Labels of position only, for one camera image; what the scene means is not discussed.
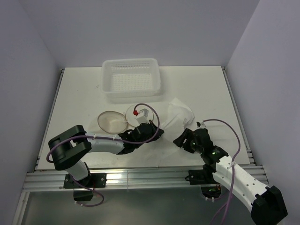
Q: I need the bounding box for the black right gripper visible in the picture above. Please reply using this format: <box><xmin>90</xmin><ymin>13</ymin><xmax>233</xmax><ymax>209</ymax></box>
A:
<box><xmin>172</xmin><ymin>128</ymin><xmax>203</xmax><ymax>154</ymax></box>

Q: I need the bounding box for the white bra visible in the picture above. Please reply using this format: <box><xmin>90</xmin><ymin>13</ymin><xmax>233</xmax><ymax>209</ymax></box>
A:
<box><xmin>145</xmin><ymin>98</ymin><xmax>195</xmax><ymax>167</ymax></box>

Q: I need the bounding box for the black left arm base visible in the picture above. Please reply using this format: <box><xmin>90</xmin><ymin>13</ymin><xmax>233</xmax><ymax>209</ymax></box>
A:
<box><xmin>63</xmin><ymin>173</ymin><xmax>107</xmax><ymax>204</ymax></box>

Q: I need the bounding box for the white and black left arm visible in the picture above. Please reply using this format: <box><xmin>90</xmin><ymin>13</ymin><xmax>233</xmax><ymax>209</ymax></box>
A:
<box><xmin>46</xmin><ymin>120</ymin><xmax>164</xmax><ymax>187</ymax></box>

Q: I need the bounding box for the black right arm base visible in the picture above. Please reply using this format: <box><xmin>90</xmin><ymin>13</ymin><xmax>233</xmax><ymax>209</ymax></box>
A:
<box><xmin>184</xmin><ymin>169</ymin><xmax>222</xmax><ymax>199</ymax></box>

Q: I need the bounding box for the white perforated plastic basket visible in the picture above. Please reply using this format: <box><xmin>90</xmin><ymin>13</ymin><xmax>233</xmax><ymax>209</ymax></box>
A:
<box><xmin>100</xmin><ymin>58</ymin><xmax>162</xmax><ymax>98</ymax></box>

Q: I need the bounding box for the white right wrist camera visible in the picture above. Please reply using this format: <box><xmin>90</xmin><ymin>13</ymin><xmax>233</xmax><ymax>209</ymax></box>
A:
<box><xmin>196</xmin><ymin>121</ymin><xmax>206</xmax><ymax>129</ymax></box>

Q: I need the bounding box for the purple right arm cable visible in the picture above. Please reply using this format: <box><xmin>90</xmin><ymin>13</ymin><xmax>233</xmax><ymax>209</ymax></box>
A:
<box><xmin>202</xmin><ymin>119</ymin><xmax>242</xmax><ymax>225</ymax></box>

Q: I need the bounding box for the aluminium rail frame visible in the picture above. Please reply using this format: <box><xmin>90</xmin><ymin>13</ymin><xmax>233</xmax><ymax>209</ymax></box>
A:
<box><xmin>13</xmin><ymin>66</ymin><xmax>269</xmax><ymax>225</ymax></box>

